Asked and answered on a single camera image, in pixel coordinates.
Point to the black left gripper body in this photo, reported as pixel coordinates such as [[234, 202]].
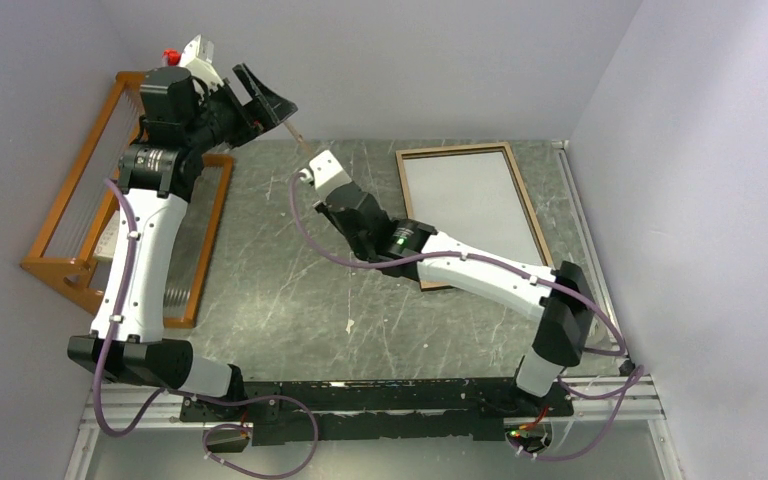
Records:
[[222, 119]]

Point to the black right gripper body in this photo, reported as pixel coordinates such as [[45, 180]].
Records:
[[359, 249]]

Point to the brown backing board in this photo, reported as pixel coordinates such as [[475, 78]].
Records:
[[299, 139]]

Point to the landscape photo print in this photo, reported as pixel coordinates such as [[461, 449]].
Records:
[[470, 205]]

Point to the wooden picture frame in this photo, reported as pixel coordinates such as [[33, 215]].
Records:
[[473, 212]]

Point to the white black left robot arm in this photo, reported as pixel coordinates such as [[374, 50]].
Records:
[[183, 119]]

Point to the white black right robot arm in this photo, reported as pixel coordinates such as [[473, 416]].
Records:
[[559, 299]]

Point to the white red small box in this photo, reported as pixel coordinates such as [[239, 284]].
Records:
[[106, 245]]

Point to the orange wooden rack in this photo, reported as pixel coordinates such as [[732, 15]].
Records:
[[62, 253]]

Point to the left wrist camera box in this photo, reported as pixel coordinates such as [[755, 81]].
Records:
[[197, 57]]

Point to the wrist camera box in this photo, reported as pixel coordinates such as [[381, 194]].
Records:
[[197, 57], [325, 174]]

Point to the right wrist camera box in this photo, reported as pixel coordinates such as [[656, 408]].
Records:
[[325, 174]]

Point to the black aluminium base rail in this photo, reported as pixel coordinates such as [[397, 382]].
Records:
[[481, 409]]

